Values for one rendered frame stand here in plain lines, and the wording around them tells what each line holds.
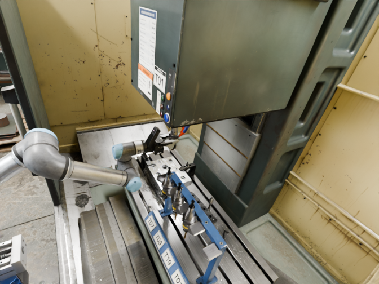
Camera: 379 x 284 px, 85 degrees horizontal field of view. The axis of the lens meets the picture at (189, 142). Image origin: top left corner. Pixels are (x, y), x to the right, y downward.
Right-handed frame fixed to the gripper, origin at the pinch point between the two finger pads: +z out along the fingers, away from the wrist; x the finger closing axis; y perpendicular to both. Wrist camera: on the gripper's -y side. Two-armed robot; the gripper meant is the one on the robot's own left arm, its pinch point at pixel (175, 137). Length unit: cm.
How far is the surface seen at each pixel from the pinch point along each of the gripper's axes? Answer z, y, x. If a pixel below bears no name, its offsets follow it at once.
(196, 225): -13, 13, 49
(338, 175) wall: 82, 7, 59
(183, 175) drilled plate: 10.9, 35.3, -0.8
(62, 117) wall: -56, 30, -100
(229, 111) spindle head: 4.6, -31.9, 32.6
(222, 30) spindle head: -7, -60, 33
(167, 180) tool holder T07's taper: -15.3, 8.2, 23.3
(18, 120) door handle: -73, -7, -29
